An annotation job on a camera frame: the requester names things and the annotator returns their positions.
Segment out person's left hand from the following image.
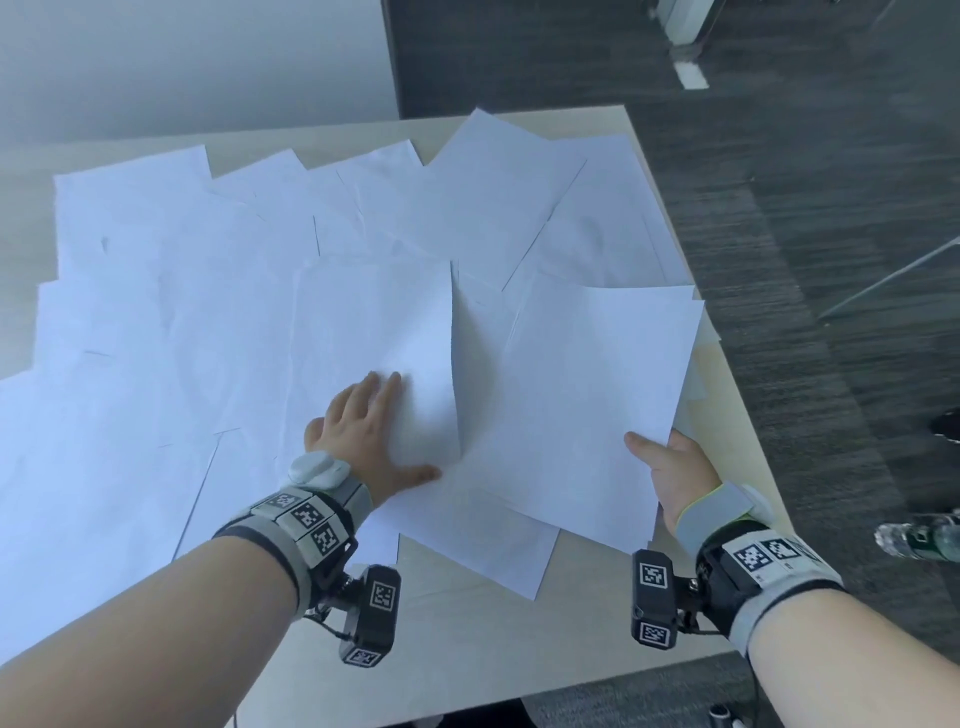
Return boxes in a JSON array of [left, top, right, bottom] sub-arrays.
[[305, 371, 444, 512]]

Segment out person's right hand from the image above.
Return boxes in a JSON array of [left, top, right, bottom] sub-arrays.
[[623, 428, 722, 535]]

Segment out single white paper sheet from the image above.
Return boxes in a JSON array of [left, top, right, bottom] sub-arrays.
[[281, 254, 463, 489]]

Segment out stack of white sheets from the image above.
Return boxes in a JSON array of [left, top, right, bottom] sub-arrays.
[[449, 269, 706, 556]]

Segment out person's left forearm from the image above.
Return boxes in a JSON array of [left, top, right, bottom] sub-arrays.
[[0, 536, 303, 728]]

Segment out person's black trousers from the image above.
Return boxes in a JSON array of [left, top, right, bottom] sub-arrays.
[[442, 698, 535, 728]]

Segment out light wooden table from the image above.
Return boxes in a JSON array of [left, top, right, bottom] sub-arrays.
[[0, 104, 797, 728]]

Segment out clear plastic water bottle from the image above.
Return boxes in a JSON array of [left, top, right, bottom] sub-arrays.
[[873, 509, 960, 564]]

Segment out white pillar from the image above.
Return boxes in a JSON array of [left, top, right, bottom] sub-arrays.
[[659, 0, 726, 46]]

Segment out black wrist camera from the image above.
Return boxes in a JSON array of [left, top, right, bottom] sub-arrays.
[[632, 549, 677, 647], [338, 564, 403, 669]]

